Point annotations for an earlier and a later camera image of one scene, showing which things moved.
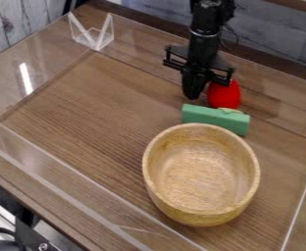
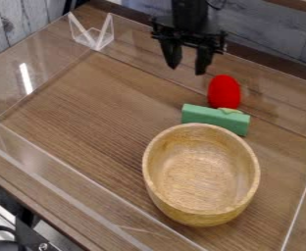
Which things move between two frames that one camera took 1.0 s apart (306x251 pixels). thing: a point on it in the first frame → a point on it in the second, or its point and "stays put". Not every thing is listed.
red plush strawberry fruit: (224, 95) stays put
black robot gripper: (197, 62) → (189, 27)
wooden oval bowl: (201, 174) stays put
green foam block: (231, 119) stays put
